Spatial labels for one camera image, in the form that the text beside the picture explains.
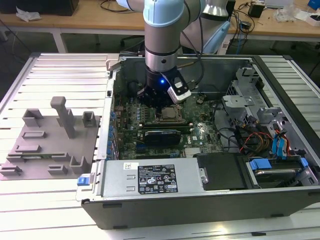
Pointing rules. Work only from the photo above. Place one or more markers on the silver CPU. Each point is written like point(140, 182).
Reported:
point(170, 114)

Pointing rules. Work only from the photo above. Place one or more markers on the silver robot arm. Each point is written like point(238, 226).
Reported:
point(162, 42)

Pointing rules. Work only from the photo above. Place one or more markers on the CPU socket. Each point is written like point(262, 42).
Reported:
point(157, 119)

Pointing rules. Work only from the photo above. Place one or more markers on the black graphics card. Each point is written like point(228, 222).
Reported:
point(162, 137)

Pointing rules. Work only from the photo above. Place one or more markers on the silver coin cell battery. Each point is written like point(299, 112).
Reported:
point(199, 101)

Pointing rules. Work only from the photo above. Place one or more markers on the silver finned heat sink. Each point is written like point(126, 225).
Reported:
point(192, 152)

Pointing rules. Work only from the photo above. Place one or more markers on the green motherboard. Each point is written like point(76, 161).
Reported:
point(210, 140)

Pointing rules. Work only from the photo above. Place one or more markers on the silver metal drive cage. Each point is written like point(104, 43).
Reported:
point(237, 100)

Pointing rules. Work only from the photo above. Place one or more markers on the silver power supply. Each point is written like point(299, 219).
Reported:
point(120, 180)

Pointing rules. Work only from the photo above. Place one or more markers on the black plastic shroud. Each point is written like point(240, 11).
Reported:
point(222, 172)

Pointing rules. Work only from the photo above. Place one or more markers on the long wooden desk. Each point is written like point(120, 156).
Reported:
point(75, 22)

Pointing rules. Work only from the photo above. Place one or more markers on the blue case latch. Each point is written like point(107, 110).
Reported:
point(82, 180)

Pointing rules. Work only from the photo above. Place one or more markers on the grey parts rack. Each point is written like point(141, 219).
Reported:
point(50, 155)

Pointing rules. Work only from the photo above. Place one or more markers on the black silver PC case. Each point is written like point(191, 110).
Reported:
point(200, 212)

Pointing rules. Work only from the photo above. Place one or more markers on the green RAM stick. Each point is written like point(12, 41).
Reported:
point(37, 157)

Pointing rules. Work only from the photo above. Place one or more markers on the black cube adapter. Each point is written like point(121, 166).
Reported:
point(256, 10)

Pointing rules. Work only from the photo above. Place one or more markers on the hard disk blue carrier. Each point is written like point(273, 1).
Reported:
point(275, 176)

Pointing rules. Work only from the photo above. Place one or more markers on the black equipment box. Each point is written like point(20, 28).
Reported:
point(37, 6)

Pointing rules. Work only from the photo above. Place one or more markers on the crumpled white plastic bag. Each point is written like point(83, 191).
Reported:
point(27, 15)

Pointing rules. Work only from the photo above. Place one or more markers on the clear plastic bags pile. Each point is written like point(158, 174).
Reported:
point(287, 13)

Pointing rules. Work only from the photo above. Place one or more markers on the small white box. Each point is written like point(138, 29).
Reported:
point(308, 17)

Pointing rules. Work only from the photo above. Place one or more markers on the blue box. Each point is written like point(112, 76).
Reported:
point(313, 4)

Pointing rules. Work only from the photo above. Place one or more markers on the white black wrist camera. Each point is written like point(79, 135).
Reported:
point(178, 93)

